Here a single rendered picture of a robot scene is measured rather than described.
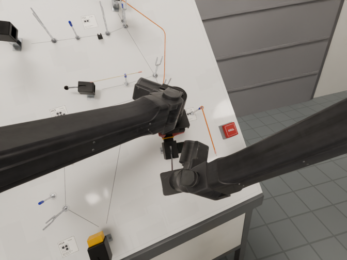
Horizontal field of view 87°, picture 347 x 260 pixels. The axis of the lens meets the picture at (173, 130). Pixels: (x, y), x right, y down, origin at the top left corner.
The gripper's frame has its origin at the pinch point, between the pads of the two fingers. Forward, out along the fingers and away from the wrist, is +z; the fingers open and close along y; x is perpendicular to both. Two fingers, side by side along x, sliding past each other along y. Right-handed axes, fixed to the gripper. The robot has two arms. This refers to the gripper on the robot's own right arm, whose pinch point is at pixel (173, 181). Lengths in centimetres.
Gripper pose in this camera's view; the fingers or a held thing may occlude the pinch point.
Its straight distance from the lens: 64.6
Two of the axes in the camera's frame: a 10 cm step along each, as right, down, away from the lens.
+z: -1.8, 2.7, 9.5
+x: 1.9, 9.5, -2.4
